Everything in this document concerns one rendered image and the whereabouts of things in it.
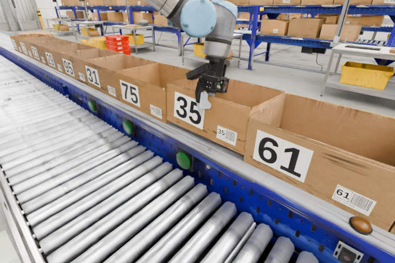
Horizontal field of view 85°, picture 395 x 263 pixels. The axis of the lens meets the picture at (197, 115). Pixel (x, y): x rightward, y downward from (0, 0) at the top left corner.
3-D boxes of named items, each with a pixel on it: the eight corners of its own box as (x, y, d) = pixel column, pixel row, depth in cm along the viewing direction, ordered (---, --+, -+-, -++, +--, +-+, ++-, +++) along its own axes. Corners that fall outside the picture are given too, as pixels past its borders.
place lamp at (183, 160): (175, 164, 89) (174, 151, 85) (177, 163, 89) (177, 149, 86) (187, 172, 84) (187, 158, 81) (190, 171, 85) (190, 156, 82)
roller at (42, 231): (29, 239, 68) (23, 228, 66) (158, 160, 103) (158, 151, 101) (34, 249, 65) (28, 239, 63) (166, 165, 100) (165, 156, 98)
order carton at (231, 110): (166, 119, 96) (166, 81, 89) (207, 104, 117) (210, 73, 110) (243, 155, 73) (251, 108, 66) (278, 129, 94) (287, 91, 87)
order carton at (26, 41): (23, 54, 237) (17, 38, 230) (53, 51, 257) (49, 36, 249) (34, 60, 214) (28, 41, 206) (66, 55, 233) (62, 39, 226)
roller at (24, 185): (10, 196, 83) (4, 186, 81) (128, 140, 118) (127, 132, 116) (13, 203, 80) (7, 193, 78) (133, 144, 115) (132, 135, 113)
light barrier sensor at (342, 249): (330, 262, 55) (337, 245, 52) (331, 256, 56) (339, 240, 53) (352, 276, 52) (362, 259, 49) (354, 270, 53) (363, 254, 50)
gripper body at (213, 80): (214, 95, 71) (221, 58, 68) (194, 90, 76) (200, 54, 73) (226, 94, 77) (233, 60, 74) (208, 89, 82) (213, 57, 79)
